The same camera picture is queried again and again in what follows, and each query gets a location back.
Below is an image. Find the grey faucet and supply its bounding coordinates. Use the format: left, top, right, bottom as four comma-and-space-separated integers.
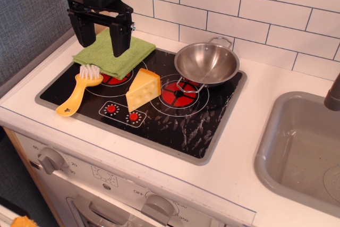
324, 74, 340, 111

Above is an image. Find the grey oven door handle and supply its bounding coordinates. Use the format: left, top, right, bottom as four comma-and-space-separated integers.
73, 195, 139, 226

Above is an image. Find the yellow toy cheese wedge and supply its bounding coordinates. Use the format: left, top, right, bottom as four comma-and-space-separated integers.
125, 68, 161, 112

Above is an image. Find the yellow dish brush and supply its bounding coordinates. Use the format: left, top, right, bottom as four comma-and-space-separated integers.
56, 64, 103, 117

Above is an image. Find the grey right oven knob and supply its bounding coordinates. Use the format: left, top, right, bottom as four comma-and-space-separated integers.
141, 195, 175, 226

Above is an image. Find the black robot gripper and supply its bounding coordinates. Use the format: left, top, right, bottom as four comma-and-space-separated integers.
67, 0, 133, 57

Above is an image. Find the orange fuzzy object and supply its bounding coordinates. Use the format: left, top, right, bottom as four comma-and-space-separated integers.
10, 216, 38, 227

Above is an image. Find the grey left oven knob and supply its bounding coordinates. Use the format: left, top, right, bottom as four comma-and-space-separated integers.
38, 147, 65, 175

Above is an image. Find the green folded towel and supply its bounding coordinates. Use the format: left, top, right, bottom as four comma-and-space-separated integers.
72, 28, 157, 80

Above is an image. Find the grey plastic sink basin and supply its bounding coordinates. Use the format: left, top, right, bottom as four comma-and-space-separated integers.
254, 91, 339, 217

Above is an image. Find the small stainless steel pan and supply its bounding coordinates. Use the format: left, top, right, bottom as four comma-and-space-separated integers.
174, 37, 240, 94

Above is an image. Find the black toy stovetop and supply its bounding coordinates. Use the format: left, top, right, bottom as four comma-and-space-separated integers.
35, 48, 248, 166

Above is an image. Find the grey oven knob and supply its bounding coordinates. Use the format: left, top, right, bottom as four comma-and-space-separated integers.
38, 147, 65, 175
141, 195, 175, 226

